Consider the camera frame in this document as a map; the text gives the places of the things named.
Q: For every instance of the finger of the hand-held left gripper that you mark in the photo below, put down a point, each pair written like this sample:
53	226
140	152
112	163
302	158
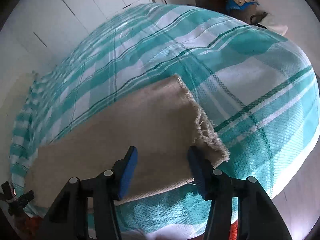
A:
21	201

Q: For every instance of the pale pink cloth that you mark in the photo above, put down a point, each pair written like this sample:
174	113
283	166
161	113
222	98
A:
275	23

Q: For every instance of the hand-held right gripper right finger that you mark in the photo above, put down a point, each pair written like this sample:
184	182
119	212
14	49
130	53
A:
197	173

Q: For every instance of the beige pants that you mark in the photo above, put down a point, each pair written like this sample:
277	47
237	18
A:
125	120

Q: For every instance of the teal plaid bed blanket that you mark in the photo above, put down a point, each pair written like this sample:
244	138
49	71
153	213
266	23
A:
250	55

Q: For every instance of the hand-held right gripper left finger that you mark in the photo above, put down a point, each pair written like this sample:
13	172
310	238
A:
127	173

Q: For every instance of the white wardrobe doors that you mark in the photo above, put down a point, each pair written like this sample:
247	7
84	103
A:
75	5

